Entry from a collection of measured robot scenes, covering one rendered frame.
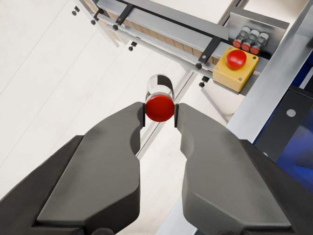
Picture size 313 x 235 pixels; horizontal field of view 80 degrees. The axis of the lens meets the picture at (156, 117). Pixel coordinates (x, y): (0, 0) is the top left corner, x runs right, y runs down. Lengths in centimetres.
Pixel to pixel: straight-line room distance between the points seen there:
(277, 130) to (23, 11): 236
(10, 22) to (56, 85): 71
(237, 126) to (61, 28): 229
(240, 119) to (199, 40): 31
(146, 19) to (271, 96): 49
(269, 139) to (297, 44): 21
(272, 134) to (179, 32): 42
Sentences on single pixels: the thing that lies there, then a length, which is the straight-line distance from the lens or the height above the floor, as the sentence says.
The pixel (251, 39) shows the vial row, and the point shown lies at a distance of 54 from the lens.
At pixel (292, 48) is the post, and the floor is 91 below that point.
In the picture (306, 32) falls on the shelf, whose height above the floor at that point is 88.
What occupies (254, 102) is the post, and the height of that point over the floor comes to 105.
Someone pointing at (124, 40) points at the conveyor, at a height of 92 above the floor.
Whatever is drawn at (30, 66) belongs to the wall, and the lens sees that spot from 250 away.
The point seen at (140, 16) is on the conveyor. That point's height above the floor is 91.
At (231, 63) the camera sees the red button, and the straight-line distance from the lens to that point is 43.
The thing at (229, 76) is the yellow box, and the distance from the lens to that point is 45.
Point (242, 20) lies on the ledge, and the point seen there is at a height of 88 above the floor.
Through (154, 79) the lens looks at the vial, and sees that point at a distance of 15.
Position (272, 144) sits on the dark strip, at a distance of 43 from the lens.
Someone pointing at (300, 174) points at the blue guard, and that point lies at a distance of 44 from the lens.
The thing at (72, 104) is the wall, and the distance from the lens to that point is 268.
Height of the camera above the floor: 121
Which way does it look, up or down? 2 degrees down
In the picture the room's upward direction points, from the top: 146 degrees counter-clockwise
